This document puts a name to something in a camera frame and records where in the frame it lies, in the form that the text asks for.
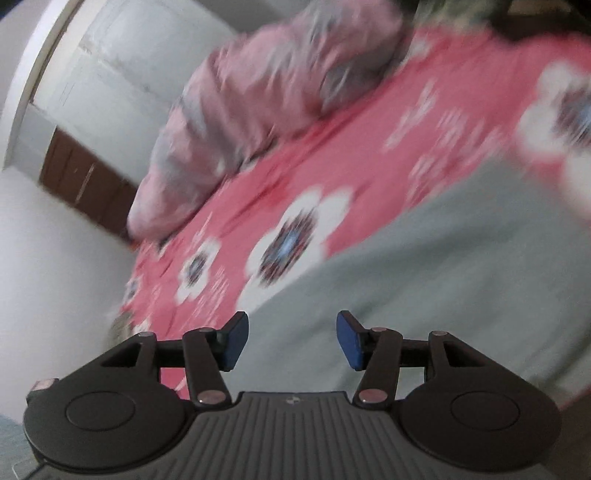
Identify white wardrobe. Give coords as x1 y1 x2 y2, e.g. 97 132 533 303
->
30 0 241 185

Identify red floral blanket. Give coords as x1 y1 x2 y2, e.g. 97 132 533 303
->
108 23 591 361

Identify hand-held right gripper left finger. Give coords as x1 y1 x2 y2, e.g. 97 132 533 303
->
90 311 250 411

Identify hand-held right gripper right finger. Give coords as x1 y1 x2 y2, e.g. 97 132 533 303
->
337 310 498 409

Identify beige leaf patterned pillow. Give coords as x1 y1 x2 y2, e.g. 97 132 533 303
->
413 0 504 26

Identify pink and grey duvet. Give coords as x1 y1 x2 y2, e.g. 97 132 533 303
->
127 0 407 238

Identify brown wooden door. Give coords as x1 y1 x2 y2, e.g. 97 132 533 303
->
39 128 139 245

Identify grey pants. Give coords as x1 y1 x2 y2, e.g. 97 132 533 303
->
240 159 591 411

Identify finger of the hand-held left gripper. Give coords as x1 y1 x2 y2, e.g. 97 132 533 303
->
27 377 60 403

